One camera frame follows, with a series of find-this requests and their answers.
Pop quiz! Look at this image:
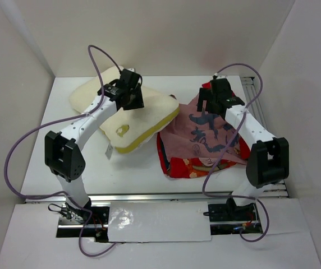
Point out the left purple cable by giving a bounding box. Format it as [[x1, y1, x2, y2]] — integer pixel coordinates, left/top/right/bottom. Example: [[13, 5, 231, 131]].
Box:
[[3, 44, 122, 257]]

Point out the aluminium side rail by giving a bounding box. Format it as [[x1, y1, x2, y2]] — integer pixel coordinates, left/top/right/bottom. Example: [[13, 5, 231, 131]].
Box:
[[240, 76, 289, 198]]

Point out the aluminium front rail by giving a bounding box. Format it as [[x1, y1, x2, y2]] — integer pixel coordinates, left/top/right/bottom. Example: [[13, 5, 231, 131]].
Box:
[[22, 191, 234, 203]]

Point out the purple cable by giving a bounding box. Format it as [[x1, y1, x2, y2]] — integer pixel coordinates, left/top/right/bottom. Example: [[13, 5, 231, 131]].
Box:
[[201, 63, 271, 242], [3, 44, 122, 257]]

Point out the cream memory foam pillow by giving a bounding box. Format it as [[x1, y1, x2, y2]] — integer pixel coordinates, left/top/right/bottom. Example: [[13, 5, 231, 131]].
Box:
[[69, 66, 180, 154]]

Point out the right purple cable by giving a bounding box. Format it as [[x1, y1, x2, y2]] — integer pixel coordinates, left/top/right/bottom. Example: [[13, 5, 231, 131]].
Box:
[[201, 63, 271, 242]]

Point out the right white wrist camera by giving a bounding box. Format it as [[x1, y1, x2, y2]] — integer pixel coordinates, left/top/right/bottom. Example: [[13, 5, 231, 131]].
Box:
[[212, 73, 228, 80]]

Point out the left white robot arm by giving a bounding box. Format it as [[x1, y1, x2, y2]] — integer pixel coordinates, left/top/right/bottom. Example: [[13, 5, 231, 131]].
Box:
[[44, 69, 144, 224]]

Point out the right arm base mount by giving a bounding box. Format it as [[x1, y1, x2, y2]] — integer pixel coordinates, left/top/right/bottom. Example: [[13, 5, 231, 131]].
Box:
[[203, 198, 263, 235]]

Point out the red printed pillowcase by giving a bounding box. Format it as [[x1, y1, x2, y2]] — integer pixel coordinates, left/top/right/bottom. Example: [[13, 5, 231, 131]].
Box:
[[157, 95, 235, 179]]

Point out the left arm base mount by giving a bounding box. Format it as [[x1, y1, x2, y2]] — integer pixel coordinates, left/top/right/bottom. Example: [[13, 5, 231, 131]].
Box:
[[48, 203, 110, 243]]

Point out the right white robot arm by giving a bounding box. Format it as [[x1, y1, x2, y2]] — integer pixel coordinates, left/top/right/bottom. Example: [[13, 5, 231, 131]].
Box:
[[197, 76, 289, 220]]

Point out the white cover plate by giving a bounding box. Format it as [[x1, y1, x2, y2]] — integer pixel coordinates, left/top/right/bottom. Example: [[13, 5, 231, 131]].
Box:
[[107, 202, 212, 243]]

